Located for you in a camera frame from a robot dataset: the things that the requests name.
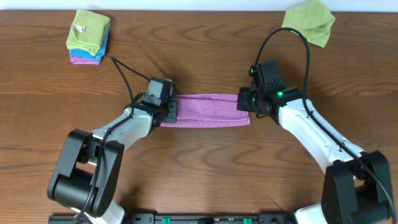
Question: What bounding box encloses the purple microfiber cloth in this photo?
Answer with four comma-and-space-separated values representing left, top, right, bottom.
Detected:
161, 93, 251, 128

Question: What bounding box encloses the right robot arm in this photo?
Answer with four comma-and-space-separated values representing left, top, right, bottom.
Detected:
238, 86, 397, 223

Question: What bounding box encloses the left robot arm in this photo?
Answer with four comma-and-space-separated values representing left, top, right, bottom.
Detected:
47, 101, 177, 223

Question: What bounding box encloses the crumpled green cloth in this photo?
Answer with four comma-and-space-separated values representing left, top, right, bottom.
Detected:
282, 0, 335, 48

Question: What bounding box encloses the folded purple cloth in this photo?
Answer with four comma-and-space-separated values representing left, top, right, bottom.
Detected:
70, 56, 100, 65

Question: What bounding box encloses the folded blue cloth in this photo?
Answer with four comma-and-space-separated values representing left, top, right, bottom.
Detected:
70, 26, 110, 61

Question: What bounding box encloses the folded green cloth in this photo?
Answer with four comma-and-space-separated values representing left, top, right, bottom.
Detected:
66, 10, 110, 56

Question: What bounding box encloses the right black cable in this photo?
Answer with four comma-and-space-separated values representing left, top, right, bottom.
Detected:
254, 27, 397, 224

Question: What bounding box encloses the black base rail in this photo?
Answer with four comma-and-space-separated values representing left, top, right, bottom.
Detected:
47, 212, 364, 224

